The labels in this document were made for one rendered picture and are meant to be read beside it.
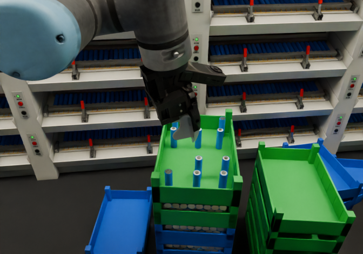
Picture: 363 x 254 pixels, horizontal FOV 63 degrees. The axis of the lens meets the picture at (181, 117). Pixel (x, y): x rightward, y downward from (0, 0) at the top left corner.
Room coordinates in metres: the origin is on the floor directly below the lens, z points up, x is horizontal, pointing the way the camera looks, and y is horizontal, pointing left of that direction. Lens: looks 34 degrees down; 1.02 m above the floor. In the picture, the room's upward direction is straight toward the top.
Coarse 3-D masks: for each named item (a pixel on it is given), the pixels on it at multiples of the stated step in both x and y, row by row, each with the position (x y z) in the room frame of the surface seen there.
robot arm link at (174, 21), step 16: (128, 0) 0.44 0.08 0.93; (144, 0) 0.44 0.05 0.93; (160, 0) 0.44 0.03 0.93; (176, 0) 0.45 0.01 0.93; (128, 16) 0.44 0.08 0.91; (144, 16) 0.44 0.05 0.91; (160, 16) 0.44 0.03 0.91; (176, 16) 0.45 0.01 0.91; (144, 32) 0.45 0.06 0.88; (160, 32) 0.45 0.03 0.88; (176, 32) 0.45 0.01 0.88; (144, 48) 0.46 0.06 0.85; (160, 48) 0.45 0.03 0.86
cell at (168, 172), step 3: (165, 171) 0.49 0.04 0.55; (168, 171) 0.49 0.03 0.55; (171, 171) 0.49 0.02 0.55; (165, 174) 0.49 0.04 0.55; (168, 174) 0.49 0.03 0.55; (171, 174) 0.49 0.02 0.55; (165, 177) 0.49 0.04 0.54; (168, 177) 0.49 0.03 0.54; (171, 177) 0.49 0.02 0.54; (165, 180) 0.49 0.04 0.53; (168, 180) 0.49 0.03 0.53; (171, 180) 0.49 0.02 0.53; (165, 183) 0.49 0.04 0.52; (168, 183) 0.49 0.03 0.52; (171, 183) 0.49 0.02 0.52
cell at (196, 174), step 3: (195, 171) 0.49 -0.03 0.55; (198, 171) 0.49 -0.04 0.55; (195, 174) 0.49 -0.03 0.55; (198, 174) 0.49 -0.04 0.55; (195, 177) 0.48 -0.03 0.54; (198, 177) 0.48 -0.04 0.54; (195, 180) 0.48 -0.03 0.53; (198, 180) 0.48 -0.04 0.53; (195, 183) 0.48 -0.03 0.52; (198, 183) 0.48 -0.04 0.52; (192, 186) 0.49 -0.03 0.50; (195, 186) 0.48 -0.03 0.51; (198, 186) 0.48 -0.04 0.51
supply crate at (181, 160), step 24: (216, 120) 0.75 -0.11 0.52; (168, 144) 0.67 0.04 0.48; (192, 144) 0.67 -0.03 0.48; (168, 168) 0.57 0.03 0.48; (192, 168) 0.57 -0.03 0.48; (216, 168) 0.57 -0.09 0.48; (168, 192) 0.46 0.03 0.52; (192, 192) 0.46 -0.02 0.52; (216, 192) 0.45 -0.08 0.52; (240, 192) 0.45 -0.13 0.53
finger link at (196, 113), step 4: (192, 100) 0.50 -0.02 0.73; (192, 104) 0.49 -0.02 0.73; (196, 104) 0.49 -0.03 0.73; (192, 108) 0.49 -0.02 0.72; (196, 108) 0.49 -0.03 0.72; (188, 112) 0.50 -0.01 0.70; (192, 112) 0.49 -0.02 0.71; (196, 112) 0.49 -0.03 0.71; (192, 116) 0.48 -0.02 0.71; (196, 116) 0.49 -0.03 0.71; (192, 120) 0.49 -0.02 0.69; (196, 120) 0.49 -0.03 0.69; (192, 124) 0.50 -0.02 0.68; (196, 124) 0.49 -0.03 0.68; (196, 128) 0.50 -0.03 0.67
